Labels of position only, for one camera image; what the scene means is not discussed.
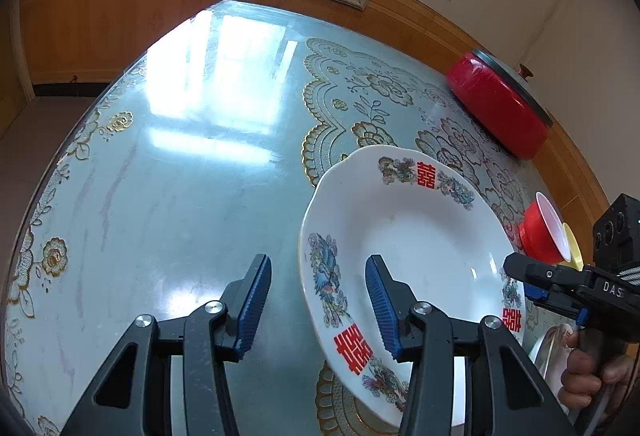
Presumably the red plastic bowl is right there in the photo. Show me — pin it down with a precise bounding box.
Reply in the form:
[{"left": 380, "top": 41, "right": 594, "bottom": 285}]
[{"left": 518, "top": 191, "right": 570, "bottom": 265}]

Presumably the yellow plastic bowl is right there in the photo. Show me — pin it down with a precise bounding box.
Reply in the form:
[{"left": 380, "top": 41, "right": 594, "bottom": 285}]
[{"left": 560, "top": 222, "right": 585, "bottom": 271}]

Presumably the stainless steel bowl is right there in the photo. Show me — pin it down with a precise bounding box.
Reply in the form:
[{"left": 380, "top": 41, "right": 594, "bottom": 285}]
[{"left": 529, "top": 323, "right": 575, "bottom": 399}]

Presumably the white double-happiness plate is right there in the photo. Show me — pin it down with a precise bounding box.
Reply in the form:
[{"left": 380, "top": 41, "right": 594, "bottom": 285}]
[{"left": 298, "top": 145, "right": 526, "bottom": 428}]

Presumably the person's right hand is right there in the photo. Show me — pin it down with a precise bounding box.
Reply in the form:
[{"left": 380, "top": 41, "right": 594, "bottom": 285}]
[{"left": 558, "top": 332, "right": 637, "bottom": 420}]

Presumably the red electric cooking pot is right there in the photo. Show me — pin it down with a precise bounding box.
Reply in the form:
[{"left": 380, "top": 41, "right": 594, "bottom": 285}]
[{"left": 446, "top": 48, "right": 553, "bottom": 160}]

